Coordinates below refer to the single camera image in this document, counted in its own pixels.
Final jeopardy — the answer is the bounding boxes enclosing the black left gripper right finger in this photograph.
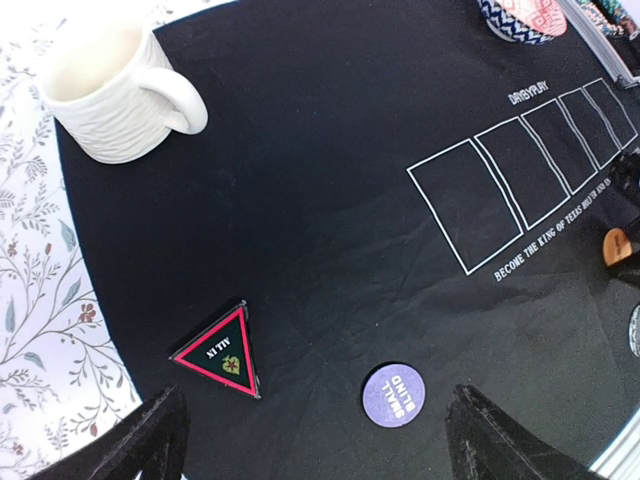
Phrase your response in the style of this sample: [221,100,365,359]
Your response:
[445,385,600,480]

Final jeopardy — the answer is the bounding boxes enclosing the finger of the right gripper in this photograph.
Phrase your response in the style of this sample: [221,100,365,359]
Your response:
[608,149,640,207]

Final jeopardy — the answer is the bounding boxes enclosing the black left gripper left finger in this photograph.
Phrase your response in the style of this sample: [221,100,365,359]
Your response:
[33,386,190,480]

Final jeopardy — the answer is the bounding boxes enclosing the orange big blind button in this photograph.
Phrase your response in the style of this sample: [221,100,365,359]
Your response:
[602,228,633,267]

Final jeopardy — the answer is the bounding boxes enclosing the purple small blind button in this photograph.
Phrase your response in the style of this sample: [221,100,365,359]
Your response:
[361,363,427,429]

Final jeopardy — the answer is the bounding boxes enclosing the floral white tablecloth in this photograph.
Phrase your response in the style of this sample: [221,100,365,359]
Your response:
[0,0,201,480]

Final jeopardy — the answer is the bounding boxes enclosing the triangular all in token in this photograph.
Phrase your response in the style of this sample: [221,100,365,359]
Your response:
[169,300,261,399]

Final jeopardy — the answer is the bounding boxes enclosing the aluminium poker chip case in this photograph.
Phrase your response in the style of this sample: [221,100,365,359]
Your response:
[558,0,639,89]

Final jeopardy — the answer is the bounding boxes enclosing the poker chips in case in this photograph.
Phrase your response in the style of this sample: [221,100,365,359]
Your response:
[593,0,639,40]

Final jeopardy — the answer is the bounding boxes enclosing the black round dealer button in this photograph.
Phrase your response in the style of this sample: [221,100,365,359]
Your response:
[628,304,640,358]

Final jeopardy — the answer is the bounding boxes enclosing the red patterned bowl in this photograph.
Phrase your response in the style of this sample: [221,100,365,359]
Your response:
[477,0,568,45]

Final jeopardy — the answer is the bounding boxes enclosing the black poker mat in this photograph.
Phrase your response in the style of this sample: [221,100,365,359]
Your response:
[58,1,639,479]

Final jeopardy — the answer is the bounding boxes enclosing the white ribbed ceramic mug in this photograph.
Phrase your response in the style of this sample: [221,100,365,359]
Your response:
[38,19,208,164]

